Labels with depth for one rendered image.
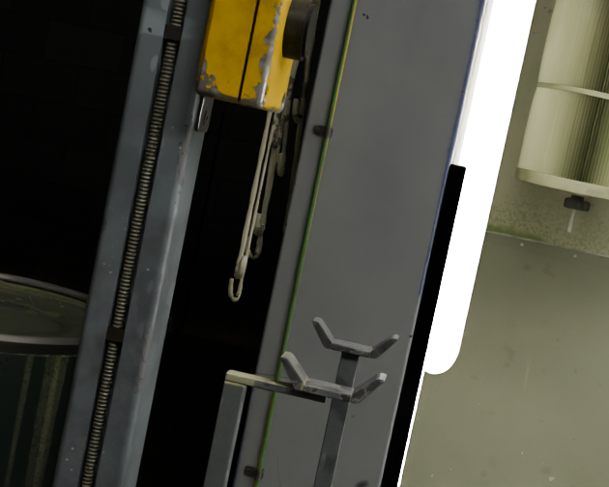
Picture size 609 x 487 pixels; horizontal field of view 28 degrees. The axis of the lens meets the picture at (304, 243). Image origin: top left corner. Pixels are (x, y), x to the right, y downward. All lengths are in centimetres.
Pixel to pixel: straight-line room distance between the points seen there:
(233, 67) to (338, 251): 56
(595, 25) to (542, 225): 62
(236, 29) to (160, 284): 22
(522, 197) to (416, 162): 190
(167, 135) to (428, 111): 54
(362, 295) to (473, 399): 170
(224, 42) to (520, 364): 234
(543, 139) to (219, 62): 213
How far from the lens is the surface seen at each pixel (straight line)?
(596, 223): 336
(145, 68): 99
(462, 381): 316
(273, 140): 153
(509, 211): 334
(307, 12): 98
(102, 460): 103
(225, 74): 95
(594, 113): 299
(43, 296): 238
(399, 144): 146
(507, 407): 315
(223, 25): 95
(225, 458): 93
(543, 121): 304
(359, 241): 147
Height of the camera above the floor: 129
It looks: 6 degrees down
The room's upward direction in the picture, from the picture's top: 12 degrees clockwise
